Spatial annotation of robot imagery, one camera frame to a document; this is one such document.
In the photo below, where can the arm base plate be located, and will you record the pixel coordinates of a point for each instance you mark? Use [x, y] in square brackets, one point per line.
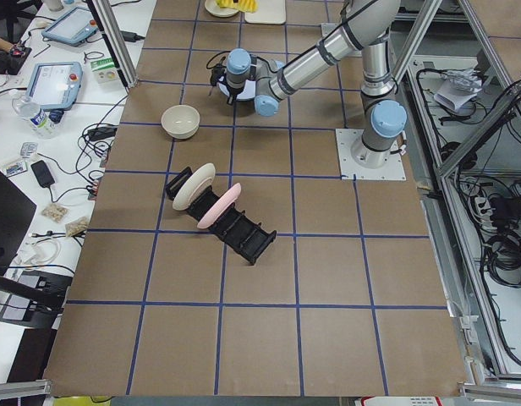
[356, 162]

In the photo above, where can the far blue teach pendant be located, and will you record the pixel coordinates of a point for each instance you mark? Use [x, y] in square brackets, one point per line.
[72, 28]

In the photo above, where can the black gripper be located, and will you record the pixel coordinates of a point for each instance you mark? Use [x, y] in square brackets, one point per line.
[234, 88]

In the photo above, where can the near blue teach pendant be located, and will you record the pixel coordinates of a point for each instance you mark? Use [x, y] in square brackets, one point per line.
[55, 86]

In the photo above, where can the black power adapter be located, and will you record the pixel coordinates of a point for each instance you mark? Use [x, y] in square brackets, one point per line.
[43, 174]

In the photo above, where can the blue teach pendant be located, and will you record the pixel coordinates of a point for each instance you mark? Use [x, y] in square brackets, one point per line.
[72, 28]
[55, 86]

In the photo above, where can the yellow lemon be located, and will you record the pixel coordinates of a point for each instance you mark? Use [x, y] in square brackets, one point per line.
[224, 3]

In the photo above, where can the pink plate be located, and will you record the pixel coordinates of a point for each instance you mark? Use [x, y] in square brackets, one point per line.
[220, 206]

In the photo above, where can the green white carton box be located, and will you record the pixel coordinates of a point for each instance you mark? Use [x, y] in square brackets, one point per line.
[104, 70]

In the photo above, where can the cream plate in rack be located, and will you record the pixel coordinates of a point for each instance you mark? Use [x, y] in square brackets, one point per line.
[200, 180]

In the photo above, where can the clear water bottle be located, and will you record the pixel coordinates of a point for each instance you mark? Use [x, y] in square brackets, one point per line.
[32, 113]

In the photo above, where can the black dish rack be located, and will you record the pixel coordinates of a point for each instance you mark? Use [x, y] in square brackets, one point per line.
[233, 228]

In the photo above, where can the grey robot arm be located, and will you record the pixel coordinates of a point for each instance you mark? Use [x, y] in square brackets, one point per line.
[364, 27]

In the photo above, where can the cream rectangular tray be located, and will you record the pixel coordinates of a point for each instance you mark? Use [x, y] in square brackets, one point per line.
[269, 12]

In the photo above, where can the cream bowl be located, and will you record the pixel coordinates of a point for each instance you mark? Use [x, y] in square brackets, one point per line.
[181, 121]

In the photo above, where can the blue plate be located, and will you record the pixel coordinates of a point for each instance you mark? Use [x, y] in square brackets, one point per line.
[247, 94]

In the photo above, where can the cream plate with lemon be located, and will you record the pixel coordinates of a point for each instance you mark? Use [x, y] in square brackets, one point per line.
[215, 10]

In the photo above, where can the aluminium frame post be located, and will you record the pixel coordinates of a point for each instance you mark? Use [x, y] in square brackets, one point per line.
[105, 19]

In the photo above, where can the black laptop power brick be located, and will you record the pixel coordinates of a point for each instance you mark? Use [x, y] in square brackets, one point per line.
[101, 133]

